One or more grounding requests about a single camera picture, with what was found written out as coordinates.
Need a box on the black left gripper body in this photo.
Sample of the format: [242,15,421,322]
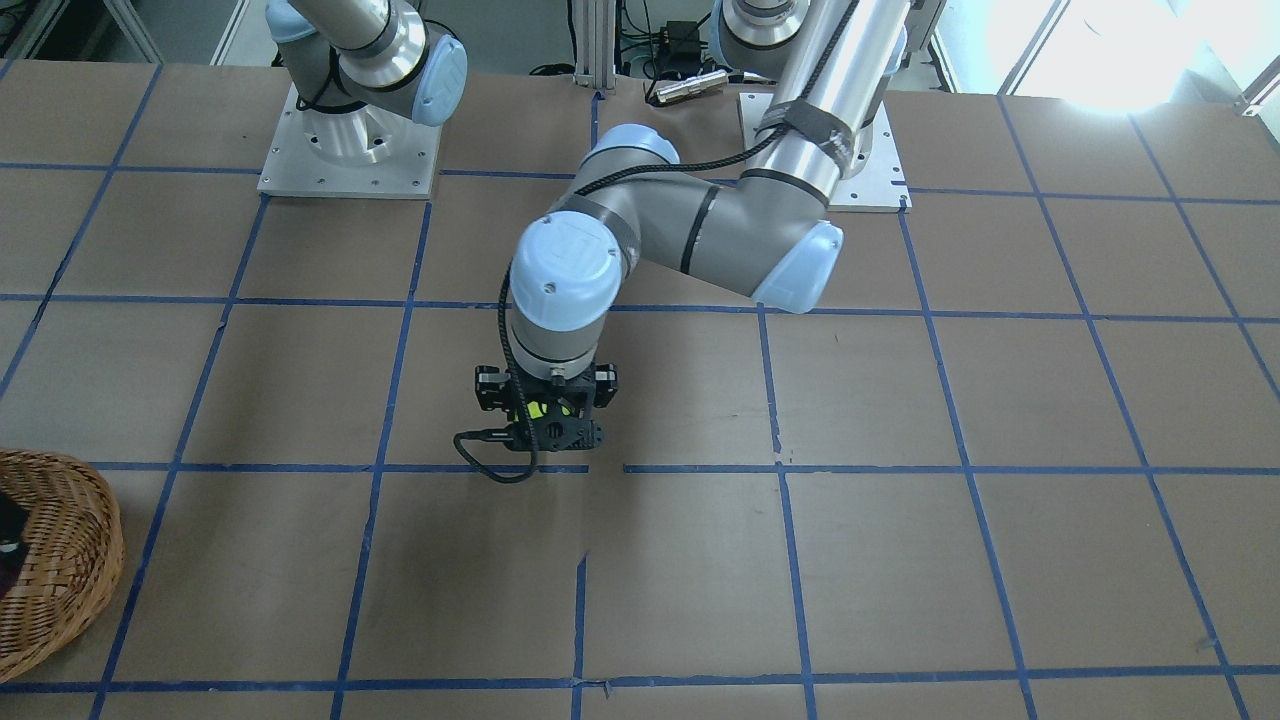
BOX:
[474,364,618,452]

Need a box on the dark red apple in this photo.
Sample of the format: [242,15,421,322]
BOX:
[1,492,29,598]

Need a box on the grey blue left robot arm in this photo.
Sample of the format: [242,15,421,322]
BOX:
[454,1,911,452]

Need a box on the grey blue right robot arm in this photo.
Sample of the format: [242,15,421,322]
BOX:
[265,1,468,127]

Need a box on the woven wicker basket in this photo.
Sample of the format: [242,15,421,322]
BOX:
[1,448,125,682]

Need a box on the silver metal cylinder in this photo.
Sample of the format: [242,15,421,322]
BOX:
[652,69,730,108]

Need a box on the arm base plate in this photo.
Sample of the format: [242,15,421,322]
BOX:
[257,87,442,200]
[749,102,913,213]

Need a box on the aluminium frame post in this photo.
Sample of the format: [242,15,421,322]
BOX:
[570,1,618,95]

